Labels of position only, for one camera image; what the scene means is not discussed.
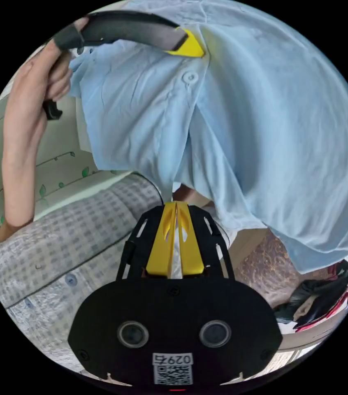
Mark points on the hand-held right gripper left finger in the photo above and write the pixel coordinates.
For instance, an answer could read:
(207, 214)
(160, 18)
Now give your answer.
(158, 256)

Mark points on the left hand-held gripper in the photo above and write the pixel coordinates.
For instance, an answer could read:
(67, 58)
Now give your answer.
(130, 27)

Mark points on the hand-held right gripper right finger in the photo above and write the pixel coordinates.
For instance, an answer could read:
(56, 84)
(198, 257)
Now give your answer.
(192, 256)

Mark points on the light blue shirt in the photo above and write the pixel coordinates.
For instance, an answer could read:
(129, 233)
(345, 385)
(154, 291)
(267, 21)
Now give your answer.
(254, 139)

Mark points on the person's left forearm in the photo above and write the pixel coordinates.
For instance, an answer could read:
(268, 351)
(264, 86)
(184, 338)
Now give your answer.
(18, 179)

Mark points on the person's left hand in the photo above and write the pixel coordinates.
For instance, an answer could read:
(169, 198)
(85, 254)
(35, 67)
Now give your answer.
(29, 92)

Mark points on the bed with brown patterned mat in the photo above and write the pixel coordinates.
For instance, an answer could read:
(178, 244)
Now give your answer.
(257, 271)

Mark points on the person's body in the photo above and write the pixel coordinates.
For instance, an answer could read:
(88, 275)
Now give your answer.
(69, 247)

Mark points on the pile of clothes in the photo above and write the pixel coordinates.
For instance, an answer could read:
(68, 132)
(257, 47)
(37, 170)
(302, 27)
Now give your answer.
(319, 299)

